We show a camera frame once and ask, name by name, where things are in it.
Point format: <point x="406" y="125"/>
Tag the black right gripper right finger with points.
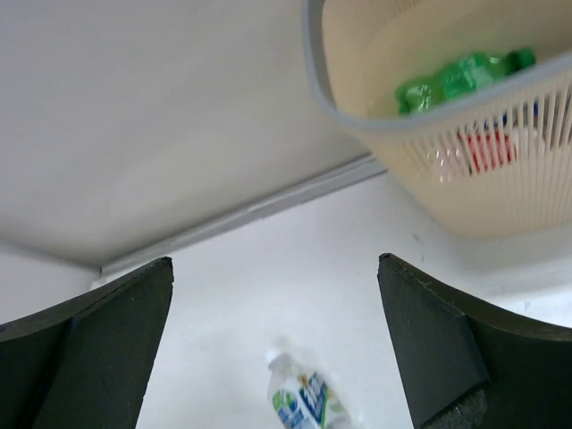
<point x="466" y="363"/>

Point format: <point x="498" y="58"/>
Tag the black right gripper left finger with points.
<point x="86" y="362"/>

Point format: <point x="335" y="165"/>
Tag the red label clear bottle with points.
<point x="465" y="153"/>

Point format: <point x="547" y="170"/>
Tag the green plastic soda bottle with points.
<point x="459" y="78"/>

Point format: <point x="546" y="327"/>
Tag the blue label water bottle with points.
<point x="519" y="115"/>

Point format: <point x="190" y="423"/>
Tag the cream plastic waste bin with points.
<point x="358" y="52"/>

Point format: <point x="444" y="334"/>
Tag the green white label bottle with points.
<point x="301" y="397"/>

